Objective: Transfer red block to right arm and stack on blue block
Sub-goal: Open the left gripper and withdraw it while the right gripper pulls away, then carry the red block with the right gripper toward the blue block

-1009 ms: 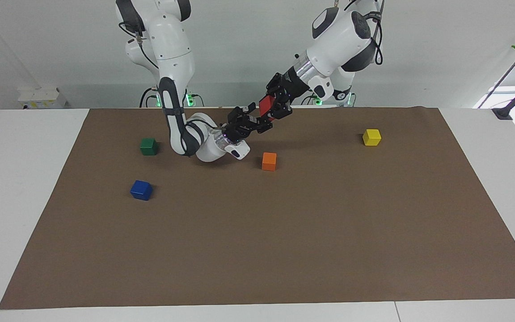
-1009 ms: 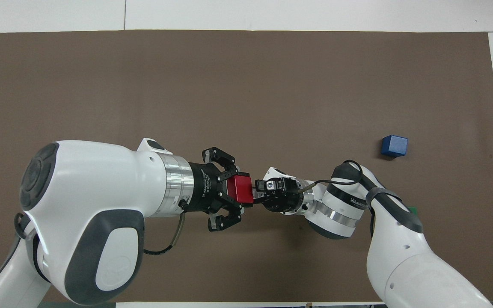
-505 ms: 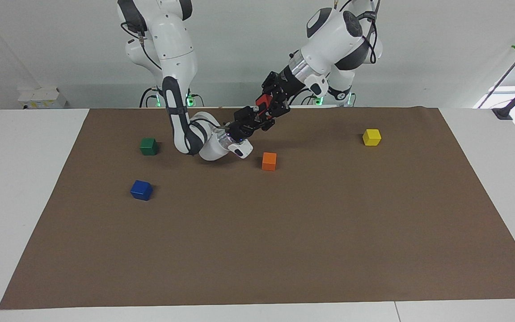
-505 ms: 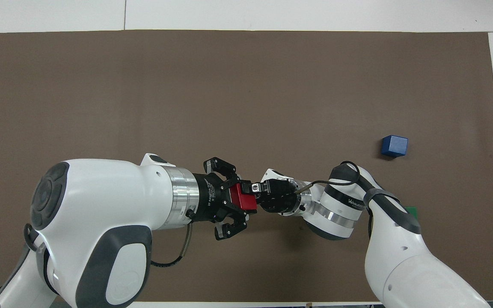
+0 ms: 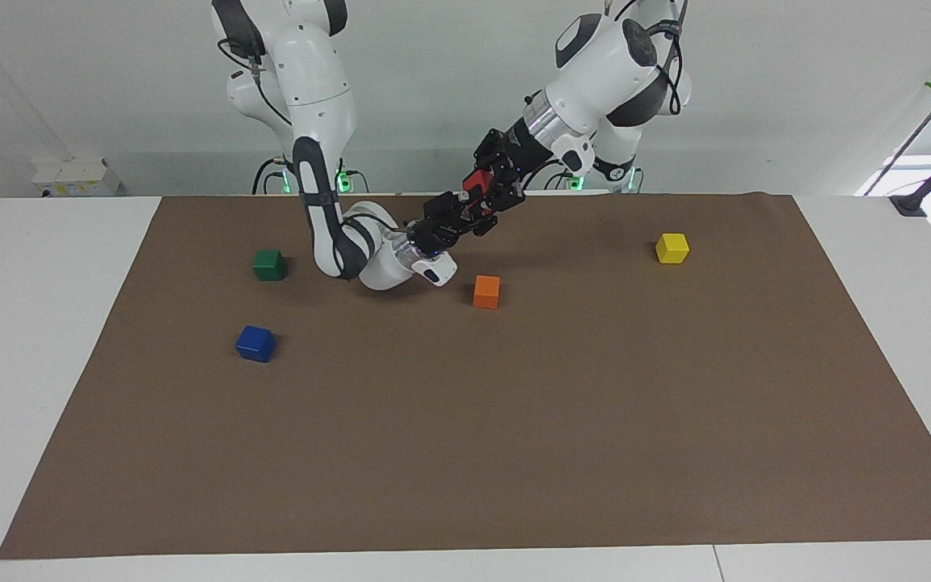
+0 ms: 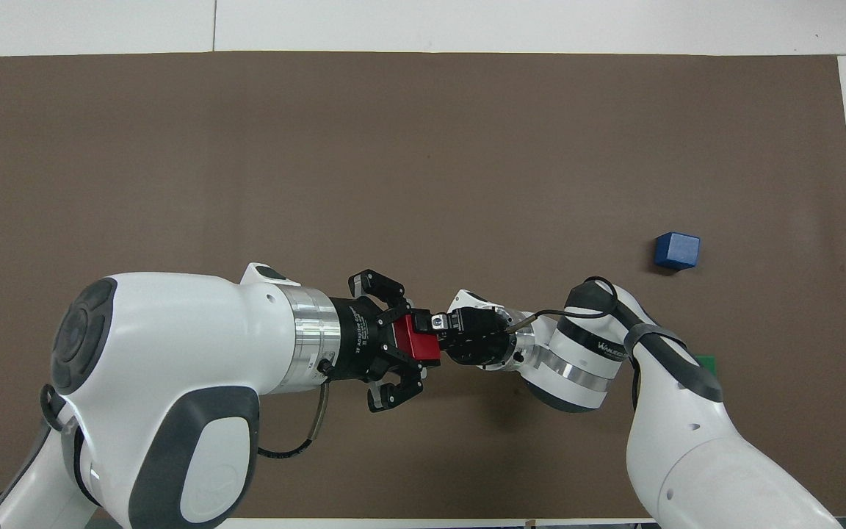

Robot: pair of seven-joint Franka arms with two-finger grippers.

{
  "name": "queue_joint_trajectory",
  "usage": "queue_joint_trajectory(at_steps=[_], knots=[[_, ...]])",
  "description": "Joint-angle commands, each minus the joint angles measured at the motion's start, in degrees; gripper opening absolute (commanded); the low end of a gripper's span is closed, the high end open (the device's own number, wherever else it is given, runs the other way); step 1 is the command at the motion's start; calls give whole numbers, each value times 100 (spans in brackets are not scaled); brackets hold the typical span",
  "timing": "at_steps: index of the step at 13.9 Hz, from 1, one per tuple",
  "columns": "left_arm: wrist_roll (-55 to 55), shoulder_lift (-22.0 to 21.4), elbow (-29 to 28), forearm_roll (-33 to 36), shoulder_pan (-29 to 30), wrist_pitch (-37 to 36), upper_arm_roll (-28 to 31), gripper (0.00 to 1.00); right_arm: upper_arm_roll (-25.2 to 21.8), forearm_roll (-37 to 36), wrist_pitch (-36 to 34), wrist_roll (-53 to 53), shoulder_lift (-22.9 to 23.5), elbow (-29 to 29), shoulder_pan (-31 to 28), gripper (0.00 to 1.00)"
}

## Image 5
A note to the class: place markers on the white cardboard box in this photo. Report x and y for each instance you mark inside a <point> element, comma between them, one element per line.
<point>76,178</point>

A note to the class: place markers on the green wooden block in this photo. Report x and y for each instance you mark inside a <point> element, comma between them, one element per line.
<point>269,265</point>

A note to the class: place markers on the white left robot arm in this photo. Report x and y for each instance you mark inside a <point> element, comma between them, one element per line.
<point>603,73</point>

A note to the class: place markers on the yellow wooden block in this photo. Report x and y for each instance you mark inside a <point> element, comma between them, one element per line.
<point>672,248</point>

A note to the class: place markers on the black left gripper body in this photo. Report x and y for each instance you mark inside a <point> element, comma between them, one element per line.
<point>506,153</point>

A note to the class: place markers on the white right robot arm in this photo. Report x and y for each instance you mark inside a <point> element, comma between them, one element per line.
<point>312,121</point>

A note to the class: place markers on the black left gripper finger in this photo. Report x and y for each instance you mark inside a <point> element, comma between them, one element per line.
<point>507,196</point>
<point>472,172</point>

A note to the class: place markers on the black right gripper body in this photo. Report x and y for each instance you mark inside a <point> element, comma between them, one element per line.
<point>431,234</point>

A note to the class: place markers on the blue wooden block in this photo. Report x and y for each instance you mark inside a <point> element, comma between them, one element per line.
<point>255,343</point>

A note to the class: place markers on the green-tipped metal pole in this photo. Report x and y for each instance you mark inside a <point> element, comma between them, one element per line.
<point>914,133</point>

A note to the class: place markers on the orange wooden block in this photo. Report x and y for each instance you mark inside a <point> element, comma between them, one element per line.
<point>486,292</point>

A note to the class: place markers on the red wooden block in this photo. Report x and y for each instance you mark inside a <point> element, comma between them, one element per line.
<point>477,183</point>

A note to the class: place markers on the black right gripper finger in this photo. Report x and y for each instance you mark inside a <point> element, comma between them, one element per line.
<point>445,204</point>
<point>478,223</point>

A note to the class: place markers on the brown table mat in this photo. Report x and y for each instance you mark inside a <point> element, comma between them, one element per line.
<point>482,380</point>

